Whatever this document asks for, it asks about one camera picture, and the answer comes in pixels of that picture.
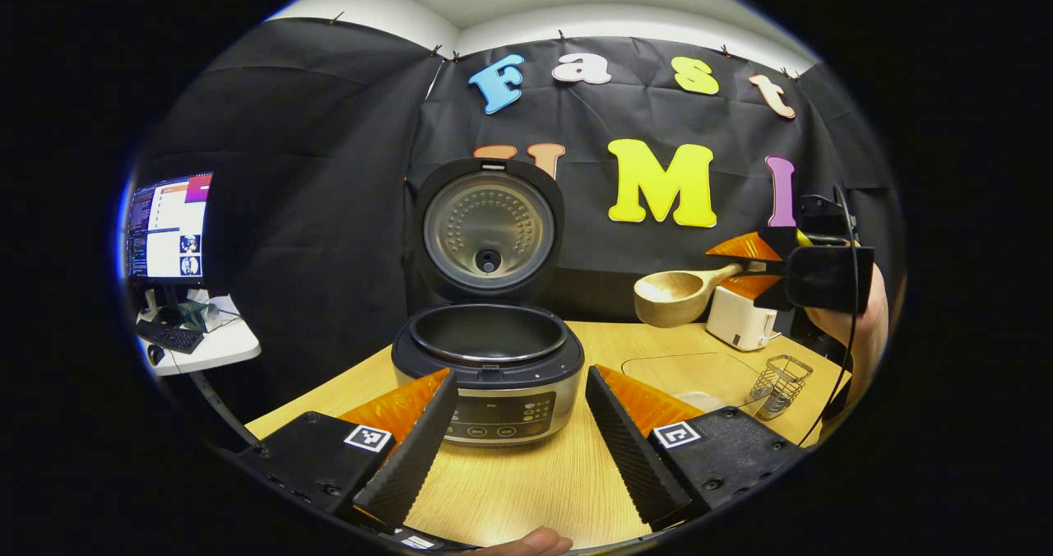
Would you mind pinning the silver black rice cooker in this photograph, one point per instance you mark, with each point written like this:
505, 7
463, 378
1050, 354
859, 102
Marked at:
510, 412

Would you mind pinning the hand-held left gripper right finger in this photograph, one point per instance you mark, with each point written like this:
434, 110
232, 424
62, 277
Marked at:
629, 457

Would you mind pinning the dark green object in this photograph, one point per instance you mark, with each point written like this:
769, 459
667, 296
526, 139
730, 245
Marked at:
199, 315

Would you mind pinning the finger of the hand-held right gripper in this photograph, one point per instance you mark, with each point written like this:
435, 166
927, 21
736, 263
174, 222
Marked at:
753, 286
744, 247

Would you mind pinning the black computer mouse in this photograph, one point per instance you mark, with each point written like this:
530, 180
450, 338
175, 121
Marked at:
155, 355

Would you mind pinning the white side table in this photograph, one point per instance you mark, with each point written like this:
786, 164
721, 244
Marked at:
226, 349

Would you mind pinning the wooden spoon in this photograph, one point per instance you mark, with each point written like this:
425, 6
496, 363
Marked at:
670, 297

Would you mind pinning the black backdrop cloth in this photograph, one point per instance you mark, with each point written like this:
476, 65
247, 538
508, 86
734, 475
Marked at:
313, 210

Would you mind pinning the white toaster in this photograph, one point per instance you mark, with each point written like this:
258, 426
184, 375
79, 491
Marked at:
736, 326

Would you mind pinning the black keyboard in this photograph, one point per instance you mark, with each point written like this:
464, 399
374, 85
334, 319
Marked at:
173, 337

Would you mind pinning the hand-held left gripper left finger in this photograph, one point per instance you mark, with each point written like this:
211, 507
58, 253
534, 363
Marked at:
415, 461

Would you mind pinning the computer monitor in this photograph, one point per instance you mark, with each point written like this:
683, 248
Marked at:
173, 227

